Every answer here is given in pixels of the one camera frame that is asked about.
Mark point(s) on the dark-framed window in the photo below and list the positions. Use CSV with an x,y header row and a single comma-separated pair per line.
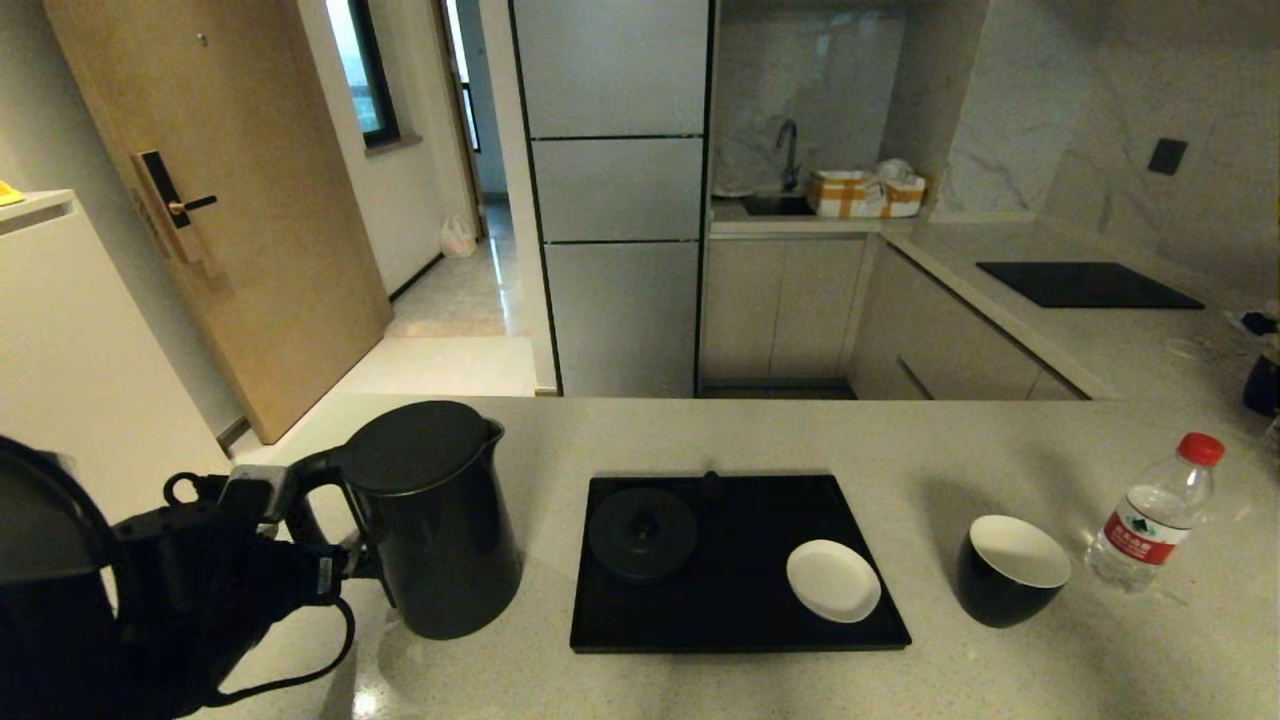
x,y
372,68

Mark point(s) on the beige kitchen base cabinets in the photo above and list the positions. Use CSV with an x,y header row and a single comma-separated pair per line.
x,y
780,308

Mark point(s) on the small yellow object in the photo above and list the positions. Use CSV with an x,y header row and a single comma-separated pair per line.
x,y
8,193

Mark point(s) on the small black gadget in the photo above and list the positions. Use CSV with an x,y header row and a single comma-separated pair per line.
x,y
1262,323

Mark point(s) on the black round kettle base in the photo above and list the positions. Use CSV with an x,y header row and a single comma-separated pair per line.
x,y
642,535

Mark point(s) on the black rectangular tray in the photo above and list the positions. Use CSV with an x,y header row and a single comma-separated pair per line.
x,y
740,620

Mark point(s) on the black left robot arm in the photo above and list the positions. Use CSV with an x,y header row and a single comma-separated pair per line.
x,y
120,620

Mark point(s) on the dark wall socket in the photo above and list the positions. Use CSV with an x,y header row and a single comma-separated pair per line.
x,y
1168,156

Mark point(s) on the tall grey refrigerator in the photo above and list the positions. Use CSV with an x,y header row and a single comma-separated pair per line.
x,y
620,188

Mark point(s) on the kitchen sink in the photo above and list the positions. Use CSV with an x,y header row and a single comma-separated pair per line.
x,y
775,205

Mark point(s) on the yellow checked cloth box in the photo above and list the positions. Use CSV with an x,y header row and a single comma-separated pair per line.
x,y
840,195
905,195

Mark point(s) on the black electric kettle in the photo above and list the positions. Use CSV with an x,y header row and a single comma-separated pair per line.
x,y
440,550

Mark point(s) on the white saucer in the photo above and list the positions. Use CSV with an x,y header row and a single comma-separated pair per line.
x,y
833,582

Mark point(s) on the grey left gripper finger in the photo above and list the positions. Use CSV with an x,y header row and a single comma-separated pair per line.
x,y
367,573
360,549

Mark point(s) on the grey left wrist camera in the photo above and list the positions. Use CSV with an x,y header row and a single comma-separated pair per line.
x,y
255,497

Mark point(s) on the white side cabinet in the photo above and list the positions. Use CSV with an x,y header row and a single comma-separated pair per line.
x,y
90,330

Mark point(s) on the dark blue jar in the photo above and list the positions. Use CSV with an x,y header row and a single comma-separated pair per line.
x,y
1264,388

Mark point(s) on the light wooden door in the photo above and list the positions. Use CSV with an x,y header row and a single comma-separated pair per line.
x,y
260,248

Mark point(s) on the dark kitchen faucet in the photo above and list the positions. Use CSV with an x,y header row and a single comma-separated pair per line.
x,y
793,162

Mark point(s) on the white plastic bag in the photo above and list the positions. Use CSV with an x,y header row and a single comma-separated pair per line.
x,y
459,238

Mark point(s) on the black induction cooktop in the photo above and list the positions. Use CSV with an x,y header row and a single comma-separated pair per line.
x,y
1087,285

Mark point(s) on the black cup white inside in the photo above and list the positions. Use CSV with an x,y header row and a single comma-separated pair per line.
x,y
1000,595

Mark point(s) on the clear bottle red cap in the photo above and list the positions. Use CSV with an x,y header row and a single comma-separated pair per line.
x,y
1145,530

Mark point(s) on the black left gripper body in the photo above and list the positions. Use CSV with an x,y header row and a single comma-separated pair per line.
x,y
315,578

